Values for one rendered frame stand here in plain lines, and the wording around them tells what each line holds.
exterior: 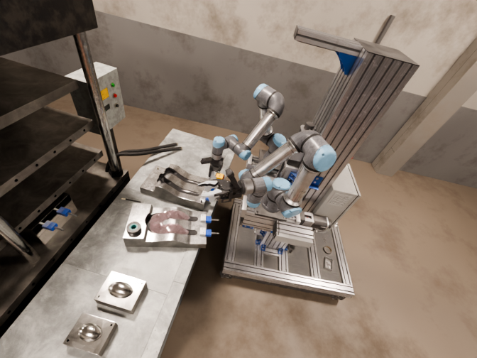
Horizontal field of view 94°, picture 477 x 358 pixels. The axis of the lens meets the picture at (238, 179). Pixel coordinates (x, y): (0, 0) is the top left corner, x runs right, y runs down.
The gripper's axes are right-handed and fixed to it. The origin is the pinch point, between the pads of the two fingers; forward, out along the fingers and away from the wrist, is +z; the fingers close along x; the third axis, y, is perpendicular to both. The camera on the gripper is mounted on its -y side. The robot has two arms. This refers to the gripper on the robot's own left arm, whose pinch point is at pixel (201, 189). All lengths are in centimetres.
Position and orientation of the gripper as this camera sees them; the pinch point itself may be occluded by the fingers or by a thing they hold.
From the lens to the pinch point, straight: 101.6
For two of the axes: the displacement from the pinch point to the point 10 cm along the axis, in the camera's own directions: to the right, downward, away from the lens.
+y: -1.5, 7.7, 6.1
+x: -3.5, -6.2, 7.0
